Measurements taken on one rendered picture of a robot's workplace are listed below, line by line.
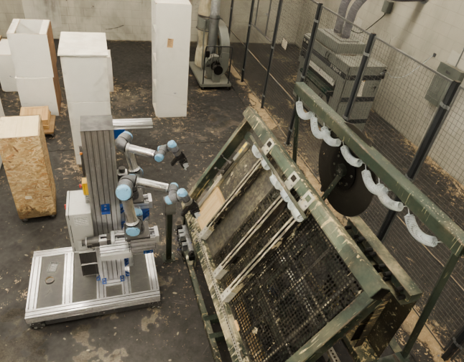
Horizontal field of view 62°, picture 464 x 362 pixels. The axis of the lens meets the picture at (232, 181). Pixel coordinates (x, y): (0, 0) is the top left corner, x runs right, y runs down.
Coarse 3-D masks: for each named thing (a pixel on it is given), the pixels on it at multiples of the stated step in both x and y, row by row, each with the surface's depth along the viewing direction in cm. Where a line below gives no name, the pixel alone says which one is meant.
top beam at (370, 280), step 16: (256, 112) 375; (256, 128) 352; (288, 160) 306; (288, 176) 299; (304, 176) 297; (304, 192) 281; (320, 208) 264; (320, 224) 260; (336, 224) 252; (336, 240) 246; (352, 240) 246; (352, 256) 234; (352, 272) 230; (368, 272) 222; (368, 288) 219; (384, 288) 215
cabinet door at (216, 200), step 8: (216, 192) 383; (208, 200) 390; (216, 200) 379; (224, 200) 370; (200, 208) 396; (208, 208) 386; (216, 208) 375; (200, 216) 392; (208, 216) 381; (200, 224) 387
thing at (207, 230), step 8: (264, 144) 334; (272, 144) 326; (264, 152) 330; (256, 168) 338; (248, 176) 345; (256, 176) 343; (240, 184) 349; (248, 184) 346; (232, 192) 354; (240, 192) 350; (232, 200) 353; (224, 208) 356; (216, 216) 361; (224, 216) 362; (208, 224) 368; (216, 224) 365; (200, 232) 373; (208, 232) 369
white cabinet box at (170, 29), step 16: (160, 0) 627; (176, 0) 639; (160, 16) 625; (176, 16) 632; (160, 32) 641; (176, 32) 648; (160, 48) 657; (176, 48) 664; (160, 64) 673; (176, 64) 682; (160, 80) 692; (176, 80) 700; (160, 96) 710; (176, 96) 719; (160, 112) 730; (176, 112) 739
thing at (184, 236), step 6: (186, 222) 405; (180, 228) 401; (186, 228) 404; (180, 234) 393; (186, 234) 397; (180, 240) 390; (186, 240) 387; (192, 240) 382; (180, 246) 385; (186, 246) 384; (192, 246) 385; (192, 252) 372; (186, 258) 377; (192, 258) 375
